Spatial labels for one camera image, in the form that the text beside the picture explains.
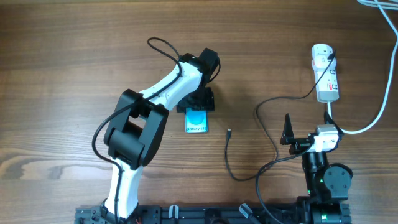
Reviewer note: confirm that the turquoise screen smartphone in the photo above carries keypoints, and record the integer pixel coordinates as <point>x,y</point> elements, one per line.
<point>196,121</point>

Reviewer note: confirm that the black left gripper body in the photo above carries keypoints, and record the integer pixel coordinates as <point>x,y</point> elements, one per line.
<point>201,99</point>

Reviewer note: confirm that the white power strip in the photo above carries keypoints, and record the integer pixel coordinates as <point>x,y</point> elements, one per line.
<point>324,67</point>

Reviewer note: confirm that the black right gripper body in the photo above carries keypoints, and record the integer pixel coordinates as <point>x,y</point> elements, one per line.
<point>300,145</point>

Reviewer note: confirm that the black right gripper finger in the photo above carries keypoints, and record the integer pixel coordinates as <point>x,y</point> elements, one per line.
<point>287,136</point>
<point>328,120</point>

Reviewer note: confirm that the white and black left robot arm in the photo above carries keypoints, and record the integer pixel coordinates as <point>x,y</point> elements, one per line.
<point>134,132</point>

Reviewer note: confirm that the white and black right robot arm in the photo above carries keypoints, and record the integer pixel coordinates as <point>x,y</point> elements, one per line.
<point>327,184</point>

